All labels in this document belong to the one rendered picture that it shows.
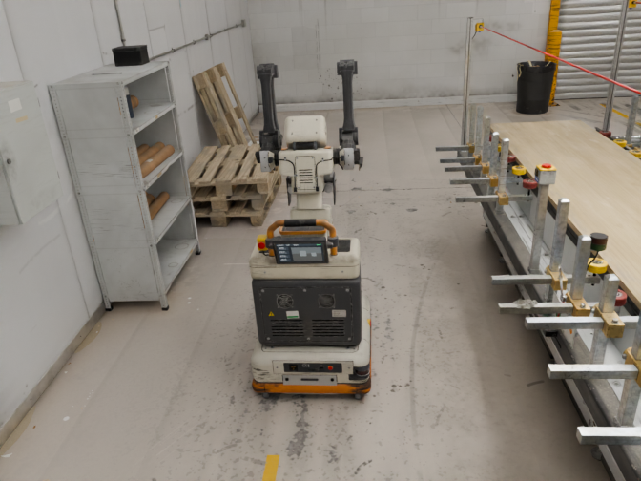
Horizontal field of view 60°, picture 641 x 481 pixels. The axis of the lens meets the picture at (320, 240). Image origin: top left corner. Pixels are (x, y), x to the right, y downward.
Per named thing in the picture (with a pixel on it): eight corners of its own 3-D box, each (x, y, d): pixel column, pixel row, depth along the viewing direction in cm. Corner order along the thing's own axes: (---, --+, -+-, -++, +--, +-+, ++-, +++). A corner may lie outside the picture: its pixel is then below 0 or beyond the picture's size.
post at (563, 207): (547, 303, 240) (561, 199, 220) (545, 300, 243) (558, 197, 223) (555, 303, 240) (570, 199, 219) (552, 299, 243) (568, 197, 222)
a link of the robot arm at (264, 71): (253, 63, 289) (272, 61, 288) (258, 64, 302) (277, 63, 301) (259, 149, 301) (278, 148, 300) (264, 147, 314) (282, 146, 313)
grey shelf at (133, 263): (105, 311, 389) (47, 85, 323) (150, 253, 470) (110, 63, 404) (167, 310, 385) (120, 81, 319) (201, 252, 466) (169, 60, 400)
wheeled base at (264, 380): (371, 398, 288) (370, 359, 278) (251, 397, 295) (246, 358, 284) (371, 324, 349) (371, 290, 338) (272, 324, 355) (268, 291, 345)
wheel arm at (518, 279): (492, 287, 234) (492, 278, 232) (490, 282, 237) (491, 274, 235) (599, 285, 230) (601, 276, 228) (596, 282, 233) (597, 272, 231)
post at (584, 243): (565, 347, 219) (582, 238, 199) (562, 342, 223) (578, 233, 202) (573, 347, 219) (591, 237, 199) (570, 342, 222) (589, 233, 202)
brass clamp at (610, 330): (604, 338, 179) (607, 324, 177) (589, 315, 191) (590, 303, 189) (624, 338, 178) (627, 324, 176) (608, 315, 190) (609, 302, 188)
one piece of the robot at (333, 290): (362, 367, 290) (358, 221, 255) (259, 366, 295) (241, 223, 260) (363, 331, 320) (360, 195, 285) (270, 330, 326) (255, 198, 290)
